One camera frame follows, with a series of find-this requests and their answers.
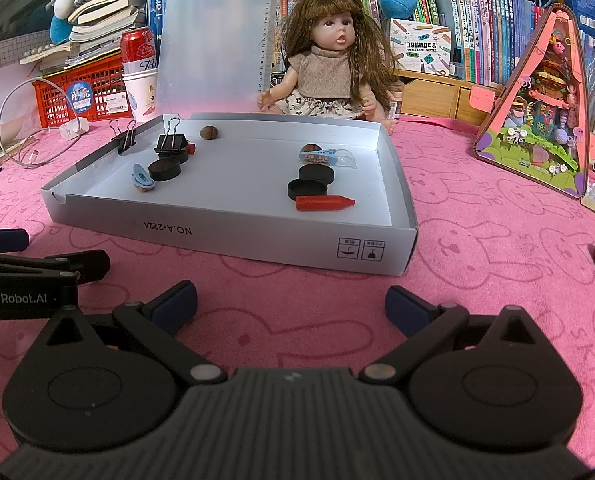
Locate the triangular pink toy house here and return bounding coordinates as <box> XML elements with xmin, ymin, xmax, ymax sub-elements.
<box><xmin>473</xmin><ymin>4</ymin><xmax>595</xmax><ymax>203</ymax></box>

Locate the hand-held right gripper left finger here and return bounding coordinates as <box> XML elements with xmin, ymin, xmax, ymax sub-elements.
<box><xmin>47</xmin><ymin>281</ymin><xmax>228</xmax><ymax>385</ymax></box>

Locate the wooden drawer box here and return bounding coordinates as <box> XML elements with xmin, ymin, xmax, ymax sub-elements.
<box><xmin>396</xmin><ymin>69</ymin><xmax>505</xmax><ymax>126</ymax></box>

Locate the grey cardboard box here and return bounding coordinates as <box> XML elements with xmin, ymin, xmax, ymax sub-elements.
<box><xmin>40</xmin><ymin>112</ymin><xmax>419</xmax><ymax>277</ymax></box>

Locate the red drink can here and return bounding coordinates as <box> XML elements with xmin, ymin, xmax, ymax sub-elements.
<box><xmin>120</xmin><ymin>27</ymin><xmax>158</xmax><ymax>75</ymax></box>

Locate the pink bunny print blanket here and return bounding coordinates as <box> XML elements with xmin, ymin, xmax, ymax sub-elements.
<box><xmin>0</xmin><ymin>112</ymin><xmax>595</xmax><ymax>466</ymax></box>

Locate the brown haired doll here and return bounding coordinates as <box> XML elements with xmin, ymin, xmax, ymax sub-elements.
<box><xmin>256</xmin><ymin>0</ymin><xmax>403</xmax><ymax>135</ymax></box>

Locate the white charger with cable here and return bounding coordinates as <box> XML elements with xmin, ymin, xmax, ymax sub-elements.
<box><xmin>0</xmin><ymin>78</ymin><xmax>90</xmax><ymax>167</ymax></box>

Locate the black binder clip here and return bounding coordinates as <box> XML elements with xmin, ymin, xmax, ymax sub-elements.
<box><xmin>110</xmin><ymin>121</ymin><xmax>138</xmax><ymax>155</ymax></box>
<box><xmin>154</xmin><ymin>117</ymin><xmax>188</xmax><ymax>155</ymax></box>

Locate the red plastic basket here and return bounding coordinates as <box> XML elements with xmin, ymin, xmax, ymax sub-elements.
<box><xmin>32</xmin><ymin>52</ymin><xmax>133</xmax><ymax>128</ymax></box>

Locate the row of colourful books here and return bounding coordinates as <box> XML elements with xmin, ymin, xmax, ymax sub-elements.
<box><xmin>272</xmin><ymin>0</ymin><xmax>595</xmax><ymax>126</ymax></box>

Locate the set of blue books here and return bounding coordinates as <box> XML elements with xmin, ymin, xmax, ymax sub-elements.
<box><xmin>146</xmin><ymin>0</ymin><xmax>170</xmax><ymax>43</ymax></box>

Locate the grey grid board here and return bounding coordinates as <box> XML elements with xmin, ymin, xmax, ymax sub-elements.
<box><xmin>0</xmin><ymin>29</ymin><xmax>53</xmax><ymax>72</ymax></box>

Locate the stack of worn books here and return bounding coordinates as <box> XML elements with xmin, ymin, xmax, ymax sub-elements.
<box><xmin>20</xmin><ymin>0</ymin><xmax>150</xmax><ymax>73</ymax></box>

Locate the colourful printed carton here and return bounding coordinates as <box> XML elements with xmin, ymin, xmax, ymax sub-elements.
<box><xmin>390</xmin><ymin>18</ymin><xmax>453</xmax><ymax>80</ymax></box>

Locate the blue hair clip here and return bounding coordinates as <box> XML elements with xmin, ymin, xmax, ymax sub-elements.
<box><xmin>301</xmin><ymin>148</ymin><xmax>349</xmax><ymax>167</ymax></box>
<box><xmin>131</xmin><ymin>163</ymin><xmax>157</xmax><ymax>192</ymax></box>

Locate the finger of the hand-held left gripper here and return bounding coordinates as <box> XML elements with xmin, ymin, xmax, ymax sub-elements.
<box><xmin>0</xmin><ymin>228</ymin><xmax>30</xmax><ymax>253</ymax></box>
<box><xmin>0</xmin><ymin>249</ymin><xmax>111</xmax><ymax>286</ymax></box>

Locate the white paper cup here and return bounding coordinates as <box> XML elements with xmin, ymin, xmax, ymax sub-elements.
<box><xmin>122</xmin><ymin>69</ymin><xmax>159</xmax><ymax>123</ymax></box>

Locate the translucent plastic clipboard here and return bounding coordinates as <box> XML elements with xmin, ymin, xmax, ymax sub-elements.
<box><xmin>157</xmin><ymin>0</ymin><xmax>282</xmax><ymax>117</ymax></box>

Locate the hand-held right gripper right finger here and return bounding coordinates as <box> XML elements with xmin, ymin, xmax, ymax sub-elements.
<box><xmin>361</xmin><ymin>285</ymin><xmax>545</xmax><ymax>385</ymax></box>

